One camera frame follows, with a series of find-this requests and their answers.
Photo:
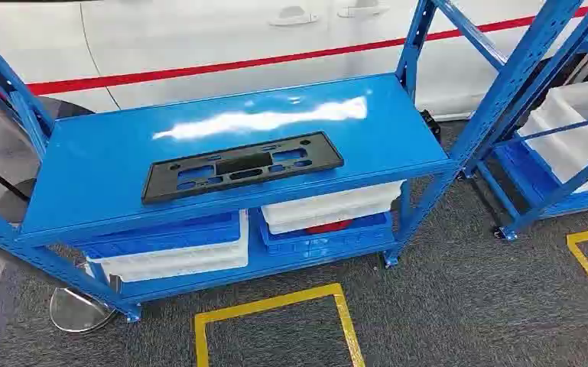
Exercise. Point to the red object in crate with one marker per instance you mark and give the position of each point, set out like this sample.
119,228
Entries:
329,227

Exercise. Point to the white foam tray stack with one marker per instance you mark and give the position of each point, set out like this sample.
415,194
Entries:
577,142

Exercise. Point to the black plastic bracket plate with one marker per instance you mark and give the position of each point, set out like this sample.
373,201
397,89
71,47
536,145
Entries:
243,163

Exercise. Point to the blue metal shelf rack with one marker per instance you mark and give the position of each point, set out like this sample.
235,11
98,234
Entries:
516,66
96,167

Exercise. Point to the blue plastic crate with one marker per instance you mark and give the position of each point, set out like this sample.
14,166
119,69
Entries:
324,244
172,235

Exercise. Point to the white car with red stripe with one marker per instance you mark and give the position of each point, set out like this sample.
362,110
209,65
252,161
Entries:
222,35

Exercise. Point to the round shiny metal base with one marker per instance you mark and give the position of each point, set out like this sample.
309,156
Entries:
76,311

